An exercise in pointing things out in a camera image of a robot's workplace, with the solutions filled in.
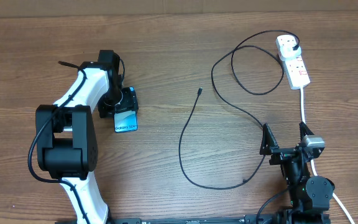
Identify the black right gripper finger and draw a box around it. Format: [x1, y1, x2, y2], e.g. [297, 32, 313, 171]
[259, 123, 279, 156]
[299, 121, 314, 139]

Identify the Samsung Galaxy smartphone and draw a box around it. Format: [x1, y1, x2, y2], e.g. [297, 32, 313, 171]
[114, 111, 138, 133]

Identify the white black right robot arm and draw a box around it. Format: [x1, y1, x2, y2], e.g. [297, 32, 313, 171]
[255, 122, 335, 223]

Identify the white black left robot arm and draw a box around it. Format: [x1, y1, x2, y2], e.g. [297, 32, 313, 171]
[27, 50, 139, 223]

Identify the white charger adapter plug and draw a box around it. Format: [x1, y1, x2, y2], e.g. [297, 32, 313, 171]
[278, 44, 301, 61]

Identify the white power strip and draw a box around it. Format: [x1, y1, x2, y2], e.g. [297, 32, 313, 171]
[275, 35, 310, 90]

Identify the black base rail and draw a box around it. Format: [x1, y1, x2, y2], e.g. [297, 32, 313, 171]
[54, 213, 279, 224]

